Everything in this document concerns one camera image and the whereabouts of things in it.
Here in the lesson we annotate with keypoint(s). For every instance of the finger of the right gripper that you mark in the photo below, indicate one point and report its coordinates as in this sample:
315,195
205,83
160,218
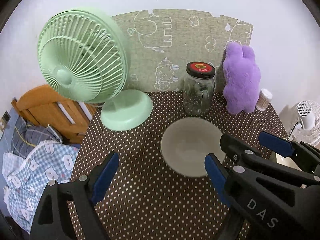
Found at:
279,198
305,156

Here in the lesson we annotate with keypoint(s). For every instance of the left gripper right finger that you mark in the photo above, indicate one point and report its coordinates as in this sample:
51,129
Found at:
228,189

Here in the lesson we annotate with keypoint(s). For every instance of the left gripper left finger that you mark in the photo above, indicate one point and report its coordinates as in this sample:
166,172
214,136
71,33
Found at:
52,219

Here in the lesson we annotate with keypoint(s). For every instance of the small grey-white bowl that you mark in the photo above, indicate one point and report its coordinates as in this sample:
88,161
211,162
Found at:
185,144

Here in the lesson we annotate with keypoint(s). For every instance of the large white green-rim bowl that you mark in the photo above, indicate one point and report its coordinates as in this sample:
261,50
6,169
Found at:
286,162

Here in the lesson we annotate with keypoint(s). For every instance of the white standing fan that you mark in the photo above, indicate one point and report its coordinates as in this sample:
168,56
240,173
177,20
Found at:
305,123

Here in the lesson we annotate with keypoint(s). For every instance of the blue checked blanket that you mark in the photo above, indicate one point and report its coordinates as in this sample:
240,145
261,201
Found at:
31,156

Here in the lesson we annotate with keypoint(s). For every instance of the cotton swab container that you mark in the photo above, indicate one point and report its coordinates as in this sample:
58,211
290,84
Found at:
264,100

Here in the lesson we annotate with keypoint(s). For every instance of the brown polka dot tablecloth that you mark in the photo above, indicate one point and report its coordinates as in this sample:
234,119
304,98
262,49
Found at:
147,199

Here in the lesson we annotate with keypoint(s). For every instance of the purple plush toy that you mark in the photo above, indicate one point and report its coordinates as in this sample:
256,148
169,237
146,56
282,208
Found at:
242,76

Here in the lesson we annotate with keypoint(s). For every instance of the wooden chair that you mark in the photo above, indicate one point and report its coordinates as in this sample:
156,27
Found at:
44,106

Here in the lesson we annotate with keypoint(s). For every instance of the glass jar with lid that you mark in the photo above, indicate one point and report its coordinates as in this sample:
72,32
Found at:
198,87

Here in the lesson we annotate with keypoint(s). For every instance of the green desk fan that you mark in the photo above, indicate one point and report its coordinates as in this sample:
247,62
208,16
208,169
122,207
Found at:
84,56

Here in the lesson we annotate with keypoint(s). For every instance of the green elephant pattern mat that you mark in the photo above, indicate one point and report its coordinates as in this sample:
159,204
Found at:
163,41

